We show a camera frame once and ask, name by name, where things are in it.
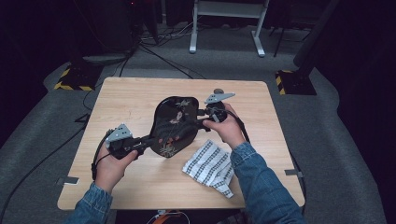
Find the bundle of floor cables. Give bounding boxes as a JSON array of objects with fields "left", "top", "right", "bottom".
[{"left": 139, "top": 20, "right": 200, "bottom": 45}]

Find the dark slanted pole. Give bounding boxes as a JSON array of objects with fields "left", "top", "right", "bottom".
[{"left": 292, "top": 0, "right": 341, "bottom": 69}]

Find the black tripod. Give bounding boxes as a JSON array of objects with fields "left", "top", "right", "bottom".
[{"left": 273, "top": 26, "right": 312, "bottom": 59}]

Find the white checked cloth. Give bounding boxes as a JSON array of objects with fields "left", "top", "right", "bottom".
[{"left": 181, "top": 139, "right": 236, "bottom": 199}]

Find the white metal desk frame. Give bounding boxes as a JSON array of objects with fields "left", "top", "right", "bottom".
[{"left": 189, "top": 0, "right": 271, "bottom": 58}]

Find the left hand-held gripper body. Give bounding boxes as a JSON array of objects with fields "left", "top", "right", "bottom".
[{"left": 105, "top": 123, "right": 149, "bottom": 161}]

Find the orange strap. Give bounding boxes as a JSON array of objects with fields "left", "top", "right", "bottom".
[{"left": 152, "top": 211, "right": 176, "bottom": 224}]

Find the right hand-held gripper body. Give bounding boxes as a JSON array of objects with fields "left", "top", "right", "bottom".
[{"left": 203, "top": 91, "right": 237, "bottom": 123}]

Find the black floral lacquer plate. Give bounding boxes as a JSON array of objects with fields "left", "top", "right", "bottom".
[{"left": 148, "top": 95, "right": 200, "bottom": 159}]

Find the dark bulky equipment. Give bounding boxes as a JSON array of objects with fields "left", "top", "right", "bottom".
[{"left": 73, "top": 0, "right": 139, "bottom": 59}]

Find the grey flat stand base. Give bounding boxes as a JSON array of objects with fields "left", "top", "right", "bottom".
[{"left": 81, "top": 53, "right": 130, "bottom": 66}]

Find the person's left hand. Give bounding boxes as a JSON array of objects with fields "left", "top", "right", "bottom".
[{"left": 94, "top": 150, "right": 139, "bottom": 194}]

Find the person's right hand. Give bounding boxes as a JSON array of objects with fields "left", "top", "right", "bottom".
[{"left": 202, "top": 103, "right": 247, "bottom": 150}]

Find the thin black cable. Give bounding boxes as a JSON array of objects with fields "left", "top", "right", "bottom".
[{"left": 290, "top": 153, "right": 308, "bottom": 218}]

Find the left hand-held gripper cable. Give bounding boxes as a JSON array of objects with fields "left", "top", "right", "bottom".
[{"left": 91, "top": 129, "right": 113, "bottom": 182}]

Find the black yellow striped stand base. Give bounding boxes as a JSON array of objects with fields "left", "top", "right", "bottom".
[
  {"left": 53, "top": 63, "right": 104, "bottom": 92},
  {"left": 275, "top": 69, "right": 318, "bottom": 96}
]

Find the long black floor cable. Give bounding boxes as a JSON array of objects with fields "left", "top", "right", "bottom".
[{"left": 0, "top": 90, "right": 101, "bottom": 223}]

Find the grey tape piece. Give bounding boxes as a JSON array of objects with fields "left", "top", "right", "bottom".
[
  {"left": 57, "top": 176, "right": 80, "bottom": 186},
  {"left": 284, "top": 168, "right": 304, "bottom": 178}
]

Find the hand-held gripper cable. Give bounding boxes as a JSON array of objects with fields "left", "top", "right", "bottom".
[
  {"left": 225, "top": 108, "right": 251, "bottom": 145},
  {"left": 91, "top": 129, "right": 113, "bottom": 182}
]

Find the right hand-held gripper cable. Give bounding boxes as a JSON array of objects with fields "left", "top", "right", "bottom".
[{"left": 225, "top": 108, "right": 251, "bottom": 145}]

